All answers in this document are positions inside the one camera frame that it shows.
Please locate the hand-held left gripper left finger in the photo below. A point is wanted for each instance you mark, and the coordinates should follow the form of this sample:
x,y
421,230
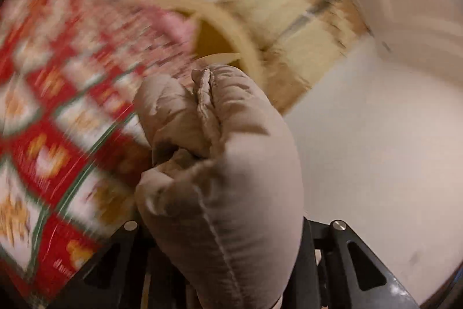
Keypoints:
x,y
119,258

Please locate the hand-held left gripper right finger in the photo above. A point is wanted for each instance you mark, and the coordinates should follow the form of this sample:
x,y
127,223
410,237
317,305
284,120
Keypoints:
x,y
347,258

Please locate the red patchwork printed bedspread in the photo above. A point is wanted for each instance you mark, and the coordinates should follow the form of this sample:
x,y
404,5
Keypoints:
x,y
58,135

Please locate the pink floral quilt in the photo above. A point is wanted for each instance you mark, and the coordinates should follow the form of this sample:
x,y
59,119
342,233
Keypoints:
x,y
170,25

